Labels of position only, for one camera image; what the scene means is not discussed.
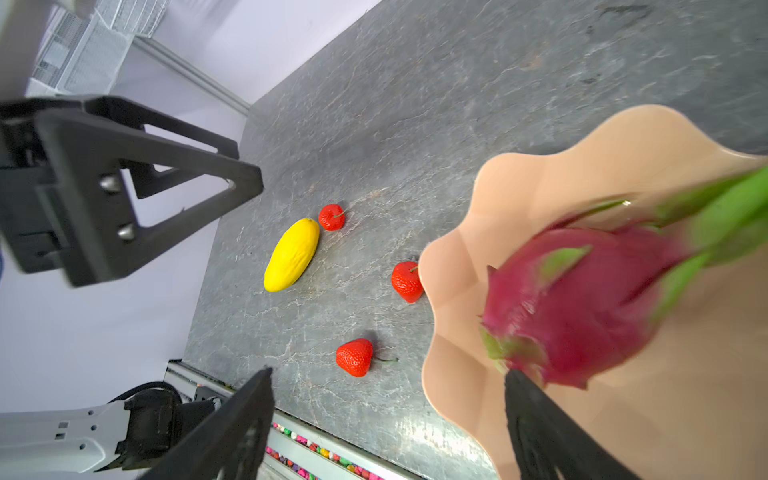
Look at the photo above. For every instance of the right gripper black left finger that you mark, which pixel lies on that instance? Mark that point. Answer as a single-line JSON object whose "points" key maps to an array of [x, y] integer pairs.
{"points": [[230, 443]]}

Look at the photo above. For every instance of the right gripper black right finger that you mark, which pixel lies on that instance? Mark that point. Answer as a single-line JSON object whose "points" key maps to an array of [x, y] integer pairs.
{"points": [[547, 443]]}

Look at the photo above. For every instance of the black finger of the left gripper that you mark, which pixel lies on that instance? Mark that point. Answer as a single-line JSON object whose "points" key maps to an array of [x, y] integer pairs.
{"points": [[72, 166]]}

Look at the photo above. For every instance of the pink dragon fruit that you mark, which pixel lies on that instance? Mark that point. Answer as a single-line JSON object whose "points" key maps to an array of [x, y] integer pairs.
{"points": [[573, 302]]}

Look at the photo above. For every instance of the yellow fake mango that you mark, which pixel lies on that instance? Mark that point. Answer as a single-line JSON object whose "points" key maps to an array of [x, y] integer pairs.
{"points": [[292, 255]]}

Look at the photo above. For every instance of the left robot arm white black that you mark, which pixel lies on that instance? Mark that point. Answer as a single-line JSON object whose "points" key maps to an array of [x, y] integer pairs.
{"points": [[136, 428]]}

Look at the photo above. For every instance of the beige wavy fruit bowl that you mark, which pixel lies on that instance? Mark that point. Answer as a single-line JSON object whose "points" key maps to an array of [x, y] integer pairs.
{"points": [[693, 403]]}

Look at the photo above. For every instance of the small white mesh basket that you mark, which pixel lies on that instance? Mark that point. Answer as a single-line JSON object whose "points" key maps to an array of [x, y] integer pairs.
{"points": [[77, 57]]}

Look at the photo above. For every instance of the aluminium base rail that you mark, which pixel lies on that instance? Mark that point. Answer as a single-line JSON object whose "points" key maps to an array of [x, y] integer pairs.
{"points": [[294, 449]]}

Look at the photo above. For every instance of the long white wire basket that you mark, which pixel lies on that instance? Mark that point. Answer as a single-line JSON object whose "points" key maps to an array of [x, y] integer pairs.
{"points": [[132, 17]]}

